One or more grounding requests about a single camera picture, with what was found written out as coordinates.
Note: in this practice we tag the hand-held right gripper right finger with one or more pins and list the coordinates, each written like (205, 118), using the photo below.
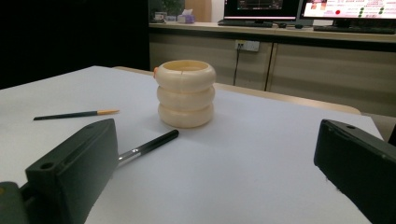
(358, 168)

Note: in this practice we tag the black keyboard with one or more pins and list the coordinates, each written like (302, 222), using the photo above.
(246, 23)
(355, 30)

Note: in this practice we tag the cream ribbed pen holder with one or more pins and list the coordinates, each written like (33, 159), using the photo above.
(186, 99)

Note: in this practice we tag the thin black orange-tipped pencil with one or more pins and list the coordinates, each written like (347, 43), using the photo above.
(68, 115)

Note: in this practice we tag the black makeup brush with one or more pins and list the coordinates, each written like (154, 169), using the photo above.
(155, 142)

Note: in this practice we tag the purple tissue box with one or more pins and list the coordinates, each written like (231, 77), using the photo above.
(186, 18)

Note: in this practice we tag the long beige desk cabinet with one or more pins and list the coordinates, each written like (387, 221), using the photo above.
(327, 71)

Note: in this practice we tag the white wall power outlet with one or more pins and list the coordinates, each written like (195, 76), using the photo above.
(247, 45)

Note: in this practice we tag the dark-screen computer monitor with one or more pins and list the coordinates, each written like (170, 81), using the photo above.
(261, 8)

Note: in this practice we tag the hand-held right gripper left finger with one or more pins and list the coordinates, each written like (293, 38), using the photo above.
(77, 161)

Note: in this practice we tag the black computer mouse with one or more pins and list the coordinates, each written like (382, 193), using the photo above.
(281, 25)

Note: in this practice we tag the bright-screen computer monitor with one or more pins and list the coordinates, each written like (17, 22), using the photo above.
(348, 8)

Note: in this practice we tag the green plant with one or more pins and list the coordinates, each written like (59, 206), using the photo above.
(172, 6)

